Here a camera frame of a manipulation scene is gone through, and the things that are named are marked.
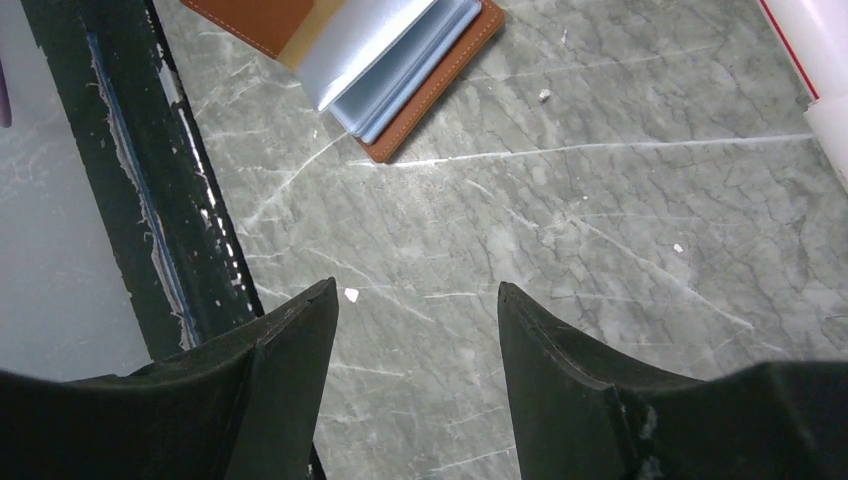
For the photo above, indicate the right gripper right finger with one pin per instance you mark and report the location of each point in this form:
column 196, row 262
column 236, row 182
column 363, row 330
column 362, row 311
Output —
column 583, row 410

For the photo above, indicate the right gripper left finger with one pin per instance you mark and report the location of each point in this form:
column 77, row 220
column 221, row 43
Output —
column 243, row 405

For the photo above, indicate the brown leather card holder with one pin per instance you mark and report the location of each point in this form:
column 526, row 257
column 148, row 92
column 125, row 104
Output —
column 376, row 66

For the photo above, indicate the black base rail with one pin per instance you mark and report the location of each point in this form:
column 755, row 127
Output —
column 152, row 179

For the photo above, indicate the white PVC pipe frame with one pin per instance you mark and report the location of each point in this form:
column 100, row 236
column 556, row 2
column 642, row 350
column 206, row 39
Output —
column 814, row 36

